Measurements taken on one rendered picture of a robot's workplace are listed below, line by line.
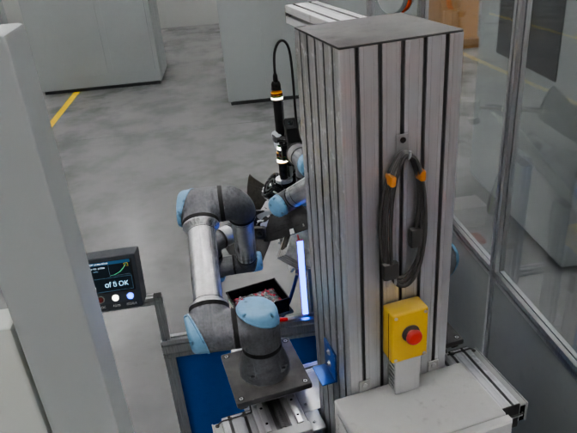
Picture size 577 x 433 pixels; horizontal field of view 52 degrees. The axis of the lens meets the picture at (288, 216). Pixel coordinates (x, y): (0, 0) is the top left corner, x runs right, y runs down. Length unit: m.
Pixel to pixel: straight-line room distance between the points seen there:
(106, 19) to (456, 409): 8.53
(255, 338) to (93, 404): 1.21
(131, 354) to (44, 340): 3.24
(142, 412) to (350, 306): 2.16
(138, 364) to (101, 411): 3.11
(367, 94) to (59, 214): 0.78
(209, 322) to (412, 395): 0.58
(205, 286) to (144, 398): 1.72
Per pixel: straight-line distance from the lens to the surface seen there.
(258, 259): 2.21
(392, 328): 1.32
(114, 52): 9.51
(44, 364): 0.48
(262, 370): 1.75
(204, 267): 1.77
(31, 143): 0.39
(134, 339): 3.80
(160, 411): 3.30
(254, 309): 1.68
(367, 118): 1.13
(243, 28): 7.74
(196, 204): 1.86
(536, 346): 2.18
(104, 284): 2.12
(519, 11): 2.00
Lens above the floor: 2.25
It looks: 27 degrees down
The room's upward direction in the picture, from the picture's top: 5 degrees counter-clockwise
